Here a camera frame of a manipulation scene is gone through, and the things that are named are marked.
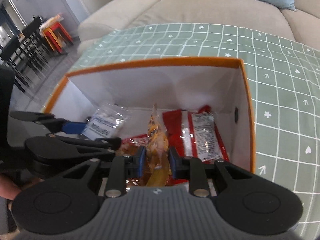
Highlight large red snack bag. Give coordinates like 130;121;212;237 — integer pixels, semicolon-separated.
162;105;229;164

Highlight orange spicy snack packet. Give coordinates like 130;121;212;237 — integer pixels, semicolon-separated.
146;104;170;187

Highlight yogurt hawthorn balls box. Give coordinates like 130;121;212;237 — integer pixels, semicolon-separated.
82;103;131;140

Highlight person's hand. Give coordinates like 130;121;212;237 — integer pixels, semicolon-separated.
0;174;22;211

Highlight small red snack packets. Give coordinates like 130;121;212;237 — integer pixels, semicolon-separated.
116;134;147;156

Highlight orange cardboard box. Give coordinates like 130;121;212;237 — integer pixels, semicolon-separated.
46;57;255;171

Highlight black dining chairs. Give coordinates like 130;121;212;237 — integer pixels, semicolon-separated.
1;16;48;93

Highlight red orange stool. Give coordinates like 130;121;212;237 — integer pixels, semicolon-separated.
41;22;73;55

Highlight green grid tablecloth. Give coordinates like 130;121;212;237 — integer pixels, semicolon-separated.
73;23;319;239

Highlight beige fabric sofa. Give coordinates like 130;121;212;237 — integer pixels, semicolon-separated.
78;0;319;55

